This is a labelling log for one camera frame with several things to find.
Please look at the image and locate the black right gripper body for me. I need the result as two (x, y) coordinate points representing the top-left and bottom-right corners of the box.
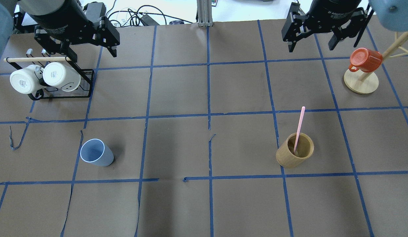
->
(282, 2), (374, 48)

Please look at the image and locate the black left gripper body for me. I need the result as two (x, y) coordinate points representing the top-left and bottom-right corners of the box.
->
(34, 3), (121, 54)

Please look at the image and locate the pink chopstick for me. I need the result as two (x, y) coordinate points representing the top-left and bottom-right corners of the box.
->
(293, 106), (305, 155)

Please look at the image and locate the light blue plastic cup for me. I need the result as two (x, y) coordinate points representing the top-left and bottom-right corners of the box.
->
(80, 139), (115, 167)

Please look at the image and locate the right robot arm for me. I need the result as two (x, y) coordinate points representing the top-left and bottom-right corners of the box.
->
(282, 0), (408, 52)

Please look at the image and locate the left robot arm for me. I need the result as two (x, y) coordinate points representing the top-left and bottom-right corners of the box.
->
(0, 0), (121, 62)

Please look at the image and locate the bamboo chopstick holder cup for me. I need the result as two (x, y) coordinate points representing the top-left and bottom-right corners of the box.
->
(276, 133), (315, 169)

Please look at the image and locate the white mug with face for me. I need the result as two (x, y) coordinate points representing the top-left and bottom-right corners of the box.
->
(42, 62), (81, 92)

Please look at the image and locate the red mug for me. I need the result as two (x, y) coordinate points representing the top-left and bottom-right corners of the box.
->
(348, 48), (383, 73)

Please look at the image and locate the white mug left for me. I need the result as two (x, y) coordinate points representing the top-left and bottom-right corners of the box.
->
(10, 65), (45, 94)

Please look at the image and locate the black wire mug rack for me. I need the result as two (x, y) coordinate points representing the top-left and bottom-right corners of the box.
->
(26, 49), (95, 101)

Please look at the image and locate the black cables bundle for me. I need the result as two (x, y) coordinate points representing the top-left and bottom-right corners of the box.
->
(105, 0), (194, 27)

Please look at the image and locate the aluminium frame post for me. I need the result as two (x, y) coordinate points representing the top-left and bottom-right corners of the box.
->
(197, 0), (213, 27)

